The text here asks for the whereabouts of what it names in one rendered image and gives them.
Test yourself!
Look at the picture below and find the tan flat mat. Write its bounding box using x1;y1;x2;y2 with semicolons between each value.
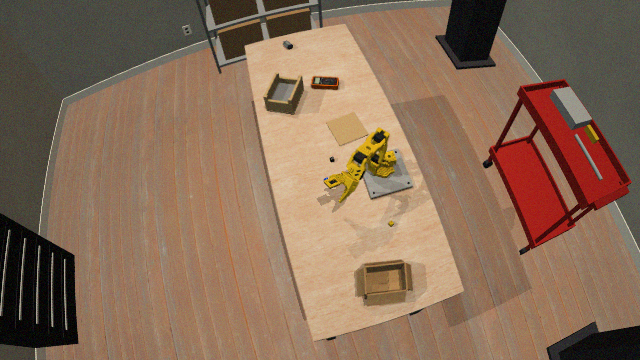
326;112;369;146

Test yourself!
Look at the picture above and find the orange digital multimeter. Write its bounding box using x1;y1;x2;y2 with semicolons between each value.
311;76;339;90

